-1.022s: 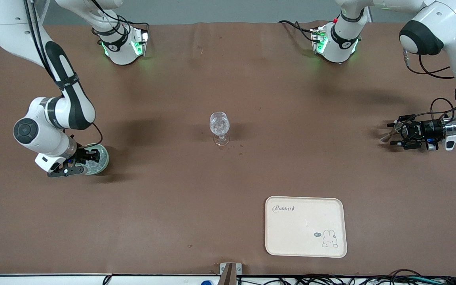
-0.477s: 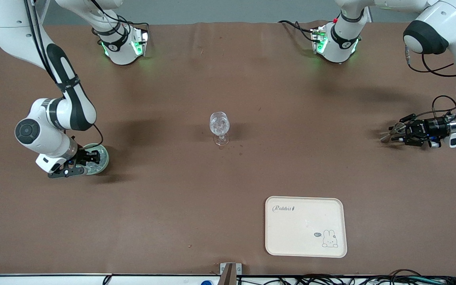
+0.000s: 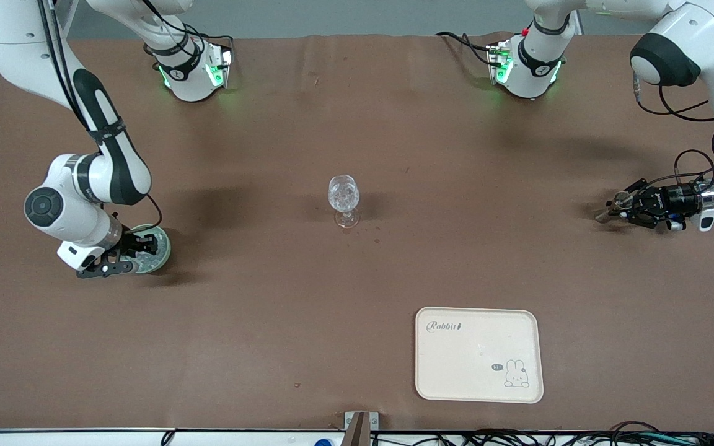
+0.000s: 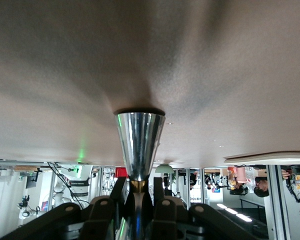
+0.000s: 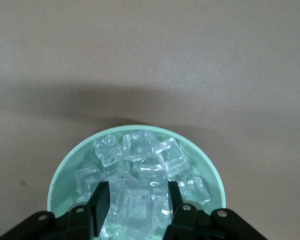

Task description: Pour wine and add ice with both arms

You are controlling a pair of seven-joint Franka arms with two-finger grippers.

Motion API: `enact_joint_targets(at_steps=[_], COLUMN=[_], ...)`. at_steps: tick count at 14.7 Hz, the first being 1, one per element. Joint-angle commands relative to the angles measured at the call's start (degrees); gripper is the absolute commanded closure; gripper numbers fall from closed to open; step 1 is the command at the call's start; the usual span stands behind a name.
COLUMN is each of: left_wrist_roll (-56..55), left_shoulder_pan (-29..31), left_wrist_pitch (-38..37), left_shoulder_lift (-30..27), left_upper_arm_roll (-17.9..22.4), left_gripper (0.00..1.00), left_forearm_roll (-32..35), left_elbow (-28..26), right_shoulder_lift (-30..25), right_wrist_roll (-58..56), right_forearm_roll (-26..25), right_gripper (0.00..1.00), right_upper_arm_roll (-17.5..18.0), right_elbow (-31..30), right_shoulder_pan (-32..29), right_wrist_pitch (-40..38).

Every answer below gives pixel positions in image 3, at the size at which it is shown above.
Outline steel cocktail jigger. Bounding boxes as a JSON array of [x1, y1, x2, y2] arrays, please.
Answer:
[[594, 192, 633, 224]]

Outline clear ice cubes heap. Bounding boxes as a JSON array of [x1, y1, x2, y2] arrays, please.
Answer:
[[134, 228, 167, 272]]

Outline clear wine glass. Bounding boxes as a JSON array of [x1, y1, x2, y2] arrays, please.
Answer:
[[328, 175, 361, 229]]

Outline green ceramic bowl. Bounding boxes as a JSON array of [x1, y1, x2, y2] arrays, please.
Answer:
[[118, 224, 172, 275]]

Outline brown table cover sheet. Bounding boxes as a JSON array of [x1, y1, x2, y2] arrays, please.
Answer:
[[0, 32, 714, 432]]

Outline cream rabbit print tray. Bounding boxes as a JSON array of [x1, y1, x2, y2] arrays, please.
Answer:
[[415, 307, 545, 404]]

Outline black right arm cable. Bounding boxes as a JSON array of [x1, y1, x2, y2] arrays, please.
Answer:
[[38, 0, 164, 231]]

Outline black base cable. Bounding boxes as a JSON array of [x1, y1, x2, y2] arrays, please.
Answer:
[[190, 26, 235, 55], [436, 31, 497, 66]]

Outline tangled black cables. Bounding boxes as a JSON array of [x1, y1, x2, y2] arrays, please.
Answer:
[[369, 421, 714, 446]]

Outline aluminium camera mast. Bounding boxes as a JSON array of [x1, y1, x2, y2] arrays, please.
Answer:
[[343, 411, 380, 446]]

